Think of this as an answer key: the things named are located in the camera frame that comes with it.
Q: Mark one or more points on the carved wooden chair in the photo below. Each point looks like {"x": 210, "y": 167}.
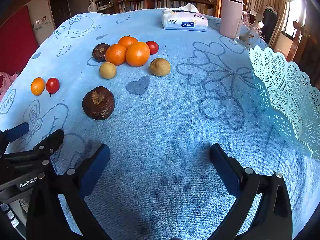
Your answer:
{"x": 298, "y": 40}

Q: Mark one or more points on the small dark brown fruit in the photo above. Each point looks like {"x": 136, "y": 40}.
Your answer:
{"x": 100, "y": 52}

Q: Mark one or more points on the large orange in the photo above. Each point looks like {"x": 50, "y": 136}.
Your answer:
{"x": 137, "y": 54}

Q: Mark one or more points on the clear drinking glass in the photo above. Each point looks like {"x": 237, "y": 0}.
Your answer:
{"x": 247, "y": 35}

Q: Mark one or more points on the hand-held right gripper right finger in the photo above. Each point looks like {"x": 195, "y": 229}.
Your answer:
{"x": 222, "y": 172}

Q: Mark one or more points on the light blue lattice basket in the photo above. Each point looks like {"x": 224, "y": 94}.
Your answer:
{"x": 282, "y": 90}

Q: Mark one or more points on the white tissue pack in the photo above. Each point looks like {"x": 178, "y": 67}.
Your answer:
{"x": 185, "y": 21}

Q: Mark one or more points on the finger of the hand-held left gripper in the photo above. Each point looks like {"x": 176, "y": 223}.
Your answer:
{"x": 16, "y": 132}
{"x": 51, "y": 140}

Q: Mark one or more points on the pink clothing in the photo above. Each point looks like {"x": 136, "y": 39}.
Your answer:
{"x": 6, "y": 82}

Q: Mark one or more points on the window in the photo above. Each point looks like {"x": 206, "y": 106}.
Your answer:
{"x": 293, "y": 12}

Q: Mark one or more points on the brown curtain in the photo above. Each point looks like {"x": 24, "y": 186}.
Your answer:
{"x": 265, "y": 5}

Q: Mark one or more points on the large dark brown fruit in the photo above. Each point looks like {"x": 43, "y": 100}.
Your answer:
{"x": 98, "y": 103}

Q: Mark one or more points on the red tomato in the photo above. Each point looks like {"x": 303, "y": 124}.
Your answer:
{"x": 52, "y": 85}
{"x": 152, "y": 47}

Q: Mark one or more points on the dark wooden door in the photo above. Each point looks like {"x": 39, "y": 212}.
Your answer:
{"x": 60, "y": 5}

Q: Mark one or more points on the small orange kumquat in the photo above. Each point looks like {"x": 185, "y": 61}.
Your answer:
{"x": 37, "y": 86}

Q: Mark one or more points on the metal spoon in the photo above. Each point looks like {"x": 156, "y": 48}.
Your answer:
{"x": 256, "y": 23}

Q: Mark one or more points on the red wall board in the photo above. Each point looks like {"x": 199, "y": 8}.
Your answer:
{"x": 17, "y": 40}

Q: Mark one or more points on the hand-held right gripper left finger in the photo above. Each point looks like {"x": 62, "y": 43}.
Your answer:
{"x": 96, "y": 172}

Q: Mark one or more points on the pink thermos bottle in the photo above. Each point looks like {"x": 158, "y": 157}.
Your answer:
{"x": 231, "y": 12}

